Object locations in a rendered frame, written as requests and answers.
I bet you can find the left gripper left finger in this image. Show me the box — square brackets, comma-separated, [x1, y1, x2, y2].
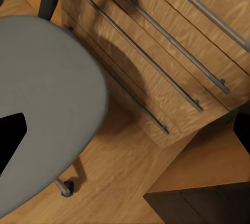
[0, 113, 27, 175]

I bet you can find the swivel chair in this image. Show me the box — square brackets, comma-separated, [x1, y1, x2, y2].
[0, 0, 109, 219]

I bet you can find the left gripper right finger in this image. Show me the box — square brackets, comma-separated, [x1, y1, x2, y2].
[233, 112, 250, 154]

